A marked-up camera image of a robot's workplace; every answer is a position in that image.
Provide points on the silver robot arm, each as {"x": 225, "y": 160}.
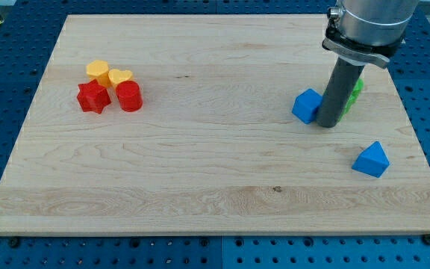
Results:
{"x": 365, "y": 32}

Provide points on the blue triangle block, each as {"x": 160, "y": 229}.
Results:
{"x": 373, "y": 161}

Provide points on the wooden board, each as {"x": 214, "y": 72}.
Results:
{"x": 215, "y": 148}

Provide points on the red cylinder block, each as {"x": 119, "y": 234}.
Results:
{"x": 129, "y": 96}

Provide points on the blue cube block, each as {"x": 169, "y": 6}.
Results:
{"x": 306, "y": 105}

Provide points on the yellow heart block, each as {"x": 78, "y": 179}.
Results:
{"x": 117, "y": 76}

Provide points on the red star block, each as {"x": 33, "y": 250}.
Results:
{"x": 93, "y": 97}

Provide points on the yellow hexagon block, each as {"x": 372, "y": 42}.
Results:
{"x": 98, "y": 70}

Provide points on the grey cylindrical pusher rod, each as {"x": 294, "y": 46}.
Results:
{"x": 341, "y": 84}

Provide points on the green block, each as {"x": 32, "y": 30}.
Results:
{"x": 353, "y": 97}

